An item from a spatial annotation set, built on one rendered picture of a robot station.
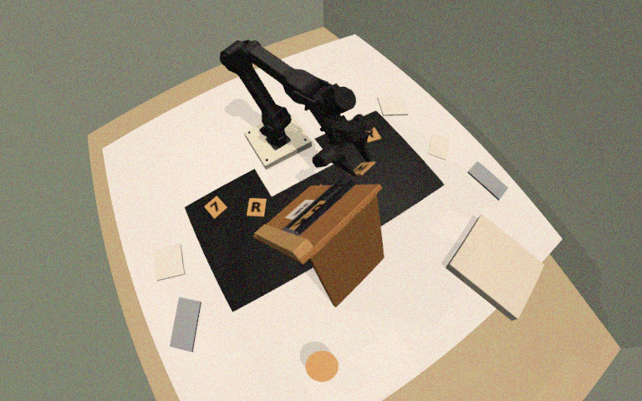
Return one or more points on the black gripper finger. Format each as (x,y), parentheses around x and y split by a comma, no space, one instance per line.
(362,146)
(344,164)

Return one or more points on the grey cylindrical canister with tan lid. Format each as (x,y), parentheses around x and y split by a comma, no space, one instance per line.
(321,366)

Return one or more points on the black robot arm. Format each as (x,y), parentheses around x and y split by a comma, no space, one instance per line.
(322,98)

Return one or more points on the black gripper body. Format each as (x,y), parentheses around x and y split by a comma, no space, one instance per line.
(325,157)

